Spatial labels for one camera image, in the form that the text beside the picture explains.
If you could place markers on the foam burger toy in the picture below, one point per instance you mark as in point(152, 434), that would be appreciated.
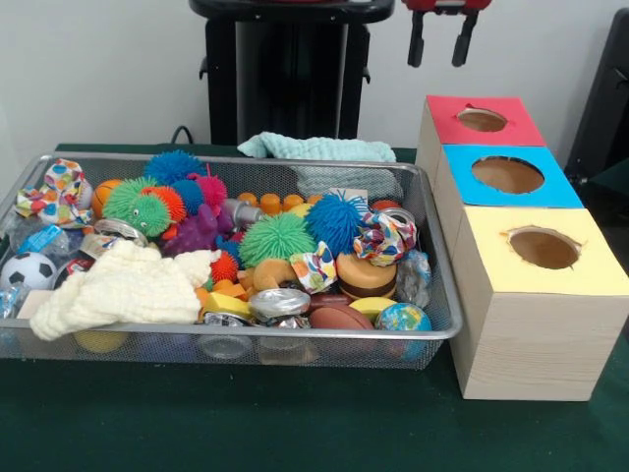
point(366, 277)

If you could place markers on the globe print ball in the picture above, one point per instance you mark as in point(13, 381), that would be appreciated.
point(403, 317)

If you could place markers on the mint green cloth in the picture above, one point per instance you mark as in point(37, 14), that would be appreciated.
point(319, 147)

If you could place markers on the brown toy football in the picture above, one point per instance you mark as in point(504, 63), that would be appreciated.
point(339, 318)

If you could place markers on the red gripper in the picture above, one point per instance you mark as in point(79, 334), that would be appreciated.
point(427, 5)

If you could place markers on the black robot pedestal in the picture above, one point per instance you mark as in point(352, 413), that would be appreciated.
point(295, 74)

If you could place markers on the blue spiky rubber ball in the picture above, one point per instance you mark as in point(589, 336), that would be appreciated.
point(336, 223)

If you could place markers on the wooden box with three holes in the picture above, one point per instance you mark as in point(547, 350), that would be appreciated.
point(531, 344)

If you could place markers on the green spiky rubber ball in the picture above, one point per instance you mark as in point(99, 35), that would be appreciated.
point(277, 241)

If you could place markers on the green fuzzy caterpillar toy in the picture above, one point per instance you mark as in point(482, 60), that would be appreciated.
point(142, 206)

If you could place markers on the black stand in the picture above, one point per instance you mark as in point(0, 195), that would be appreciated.
point(604, 98)

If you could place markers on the cream yellow cloth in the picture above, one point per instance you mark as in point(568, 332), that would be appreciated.
point(132, 290)

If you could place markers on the black and white soccer ball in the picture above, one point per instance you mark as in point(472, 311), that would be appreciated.
point(27, 270)

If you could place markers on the shallow mesh bin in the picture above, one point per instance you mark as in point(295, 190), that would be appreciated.
point(344, 351)

